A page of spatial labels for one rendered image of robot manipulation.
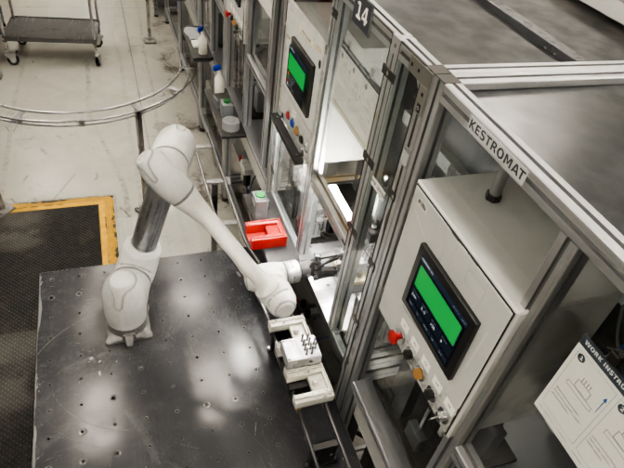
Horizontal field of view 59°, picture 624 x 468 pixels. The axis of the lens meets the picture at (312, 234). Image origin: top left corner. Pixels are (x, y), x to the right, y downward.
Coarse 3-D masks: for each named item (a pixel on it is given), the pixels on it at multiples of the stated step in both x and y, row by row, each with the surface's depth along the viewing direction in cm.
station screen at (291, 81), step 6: (294, 54) 197; (288, 60) 205; (300, 60) 192; (300, 66) 193; (288, 72) 207; (288, 78) 207; (294, 78) 200; (288, 84) 208; (294, 84) 201; (294, 90) 202; (300, 90) 196; (294, 96) 203; (300, 96) 197; (300, 102) 197; (300, 108) 198
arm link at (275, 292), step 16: (192, 192) 180; (176, 208) 182; (192, 208) 182; (208, 208) 186; (208, 224) 186; (224, 224) 190; (224, 240) 187; (240, 256) 186; (256, 272) 186; (256, 288) 190; (272, 288) 188; (288, 288) 191; (272, 304) 187; (288, 304) 187
